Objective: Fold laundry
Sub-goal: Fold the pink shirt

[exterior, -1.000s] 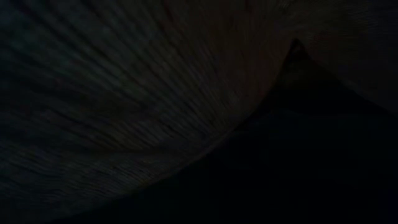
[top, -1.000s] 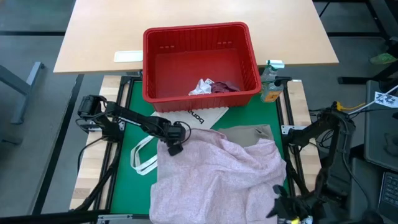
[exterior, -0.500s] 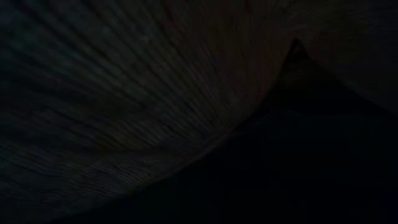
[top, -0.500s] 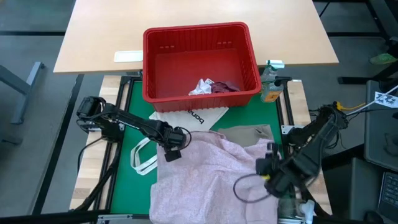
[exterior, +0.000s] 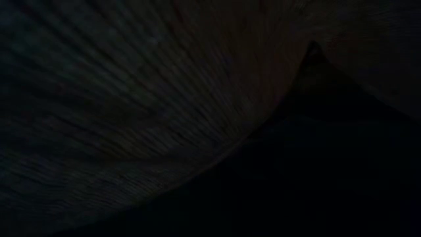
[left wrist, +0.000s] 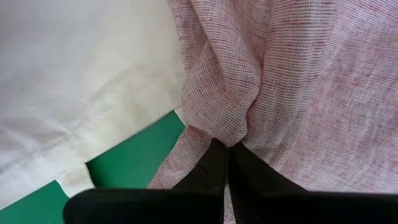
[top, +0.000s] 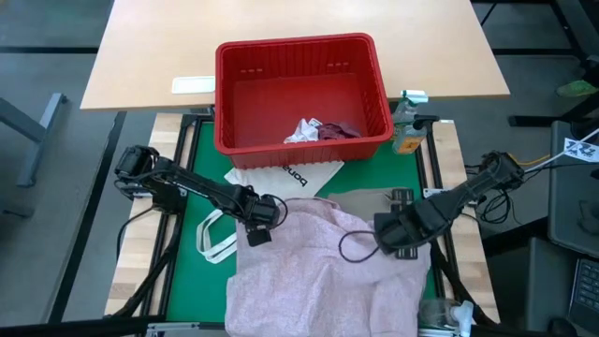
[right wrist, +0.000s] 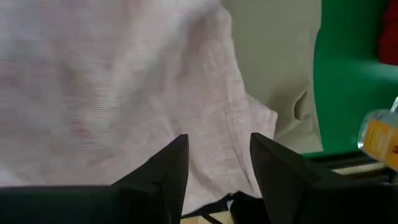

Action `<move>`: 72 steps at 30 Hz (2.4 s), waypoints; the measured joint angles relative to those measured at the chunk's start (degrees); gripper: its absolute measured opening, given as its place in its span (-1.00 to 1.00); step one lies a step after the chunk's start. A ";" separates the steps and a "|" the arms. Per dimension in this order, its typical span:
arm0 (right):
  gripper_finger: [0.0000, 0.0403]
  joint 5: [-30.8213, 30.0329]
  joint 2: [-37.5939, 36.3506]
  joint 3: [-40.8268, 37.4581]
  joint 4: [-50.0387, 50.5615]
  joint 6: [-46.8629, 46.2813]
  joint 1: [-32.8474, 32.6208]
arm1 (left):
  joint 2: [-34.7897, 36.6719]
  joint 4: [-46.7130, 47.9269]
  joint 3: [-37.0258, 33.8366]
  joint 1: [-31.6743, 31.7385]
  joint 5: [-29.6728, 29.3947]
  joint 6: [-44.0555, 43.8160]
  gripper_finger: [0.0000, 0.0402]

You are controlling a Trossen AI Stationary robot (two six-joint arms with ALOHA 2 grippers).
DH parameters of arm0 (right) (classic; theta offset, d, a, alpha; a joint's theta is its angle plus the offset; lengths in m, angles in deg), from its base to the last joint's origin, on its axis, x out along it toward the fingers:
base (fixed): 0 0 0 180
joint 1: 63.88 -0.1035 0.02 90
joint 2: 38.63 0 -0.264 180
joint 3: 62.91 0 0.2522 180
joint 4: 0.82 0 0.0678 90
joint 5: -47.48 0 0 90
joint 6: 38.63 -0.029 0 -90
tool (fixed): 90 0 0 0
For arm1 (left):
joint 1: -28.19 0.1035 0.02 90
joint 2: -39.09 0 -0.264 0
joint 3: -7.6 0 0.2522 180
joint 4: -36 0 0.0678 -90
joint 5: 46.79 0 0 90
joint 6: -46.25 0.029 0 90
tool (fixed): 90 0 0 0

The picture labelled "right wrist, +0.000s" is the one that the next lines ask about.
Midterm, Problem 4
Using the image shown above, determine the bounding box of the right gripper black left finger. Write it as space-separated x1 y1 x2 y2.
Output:
0 134 190 224

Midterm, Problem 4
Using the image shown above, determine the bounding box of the grey beige garment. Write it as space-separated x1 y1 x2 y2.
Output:
222 0 323 154

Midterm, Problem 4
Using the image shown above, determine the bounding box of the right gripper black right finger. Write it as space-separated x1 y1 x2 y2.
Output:
250 133 398 224

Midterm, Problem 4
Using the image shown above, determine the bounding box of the pump bottle with orange liquid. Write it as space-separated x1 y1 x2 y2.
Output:
357 96 398 171

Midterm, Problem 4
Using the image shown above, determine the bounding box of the green table mat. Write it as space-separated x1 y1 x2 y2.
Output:
303 0 398 158

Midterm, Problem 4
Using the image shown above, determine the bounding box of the red plastic laundry basket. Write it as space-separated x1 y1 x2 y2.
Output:
378 0 398 66

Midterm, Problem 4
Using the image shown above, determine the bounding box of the pale pink garment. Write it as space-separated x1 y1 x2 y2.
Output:
0 0 279 215

